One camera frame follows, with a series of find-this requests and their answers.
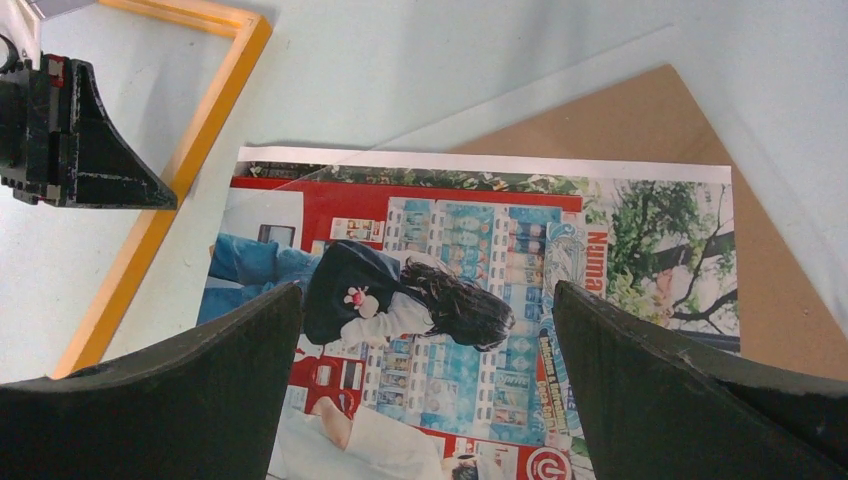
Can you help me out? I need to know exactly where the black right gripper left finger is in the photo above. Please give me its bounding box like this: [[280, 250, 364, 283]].
[[1, 285, 301, 479]]

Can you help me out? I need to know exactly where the colourful printed photo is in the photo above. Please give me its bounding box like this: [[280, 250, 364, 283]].
[[198, 147, 740, 479]]

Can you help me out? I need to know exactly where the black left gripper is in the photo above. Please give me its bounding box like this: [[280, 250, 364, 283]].
[[1, 36, 177, 210]]

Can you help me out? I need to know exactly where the orange wooden picture frame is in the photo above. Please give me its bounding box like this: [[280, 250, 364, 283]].
[[51, 0, 272, 379]]

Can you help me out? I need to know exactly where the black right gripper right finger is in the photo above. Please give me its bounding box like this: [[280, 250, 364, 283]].
[[553, 281, 847, 479]]

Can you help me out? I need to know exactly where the clear acrylic sheet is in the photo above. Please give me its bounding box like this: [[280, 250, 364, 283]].
[[225, 25, 848, 333]]

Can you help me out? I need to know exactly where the brown cardboard backing board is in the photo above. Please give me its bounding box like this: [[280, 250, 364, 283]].
[[453, 64, 847, 380]]

